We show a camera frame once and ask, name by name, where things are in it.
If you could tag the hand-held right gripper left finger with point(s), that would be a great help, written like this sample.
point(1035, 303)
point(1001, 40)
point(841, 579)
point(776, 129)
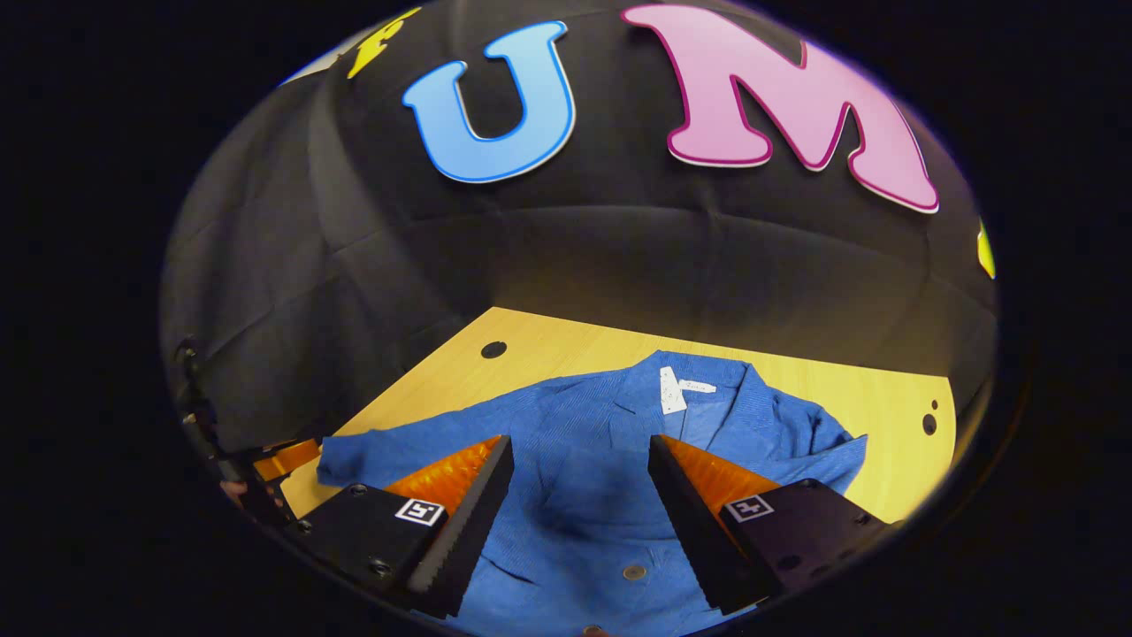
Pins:
point(469, 540)

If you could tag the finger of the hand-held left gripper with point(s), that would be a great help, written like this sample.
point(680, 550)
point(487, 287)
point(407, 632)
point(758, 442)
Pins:
point(287, 460)

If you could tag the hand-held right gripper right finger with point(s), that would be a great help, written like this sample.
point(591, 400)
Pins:
point(690, 531)

